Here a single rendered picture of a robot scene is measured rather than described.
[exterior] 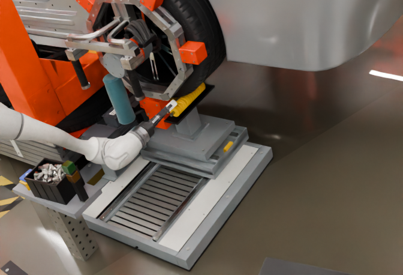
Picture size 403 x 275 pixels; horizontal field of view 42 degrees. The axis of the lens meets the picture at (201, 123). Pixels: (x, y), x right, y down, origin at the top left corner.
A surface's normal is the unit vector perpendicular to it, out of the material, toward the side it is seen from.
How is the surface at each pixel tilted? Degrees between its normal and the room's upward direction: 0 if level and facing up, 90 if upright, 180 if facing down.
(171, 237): 0
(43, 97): 90
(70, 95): 90
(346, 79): 0
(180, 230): 0
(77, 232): 90
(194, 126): 90
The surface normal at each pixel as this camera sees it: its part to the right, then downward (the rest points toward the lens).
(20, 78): 0.81, 0.18
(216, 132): -0.22, -0.79
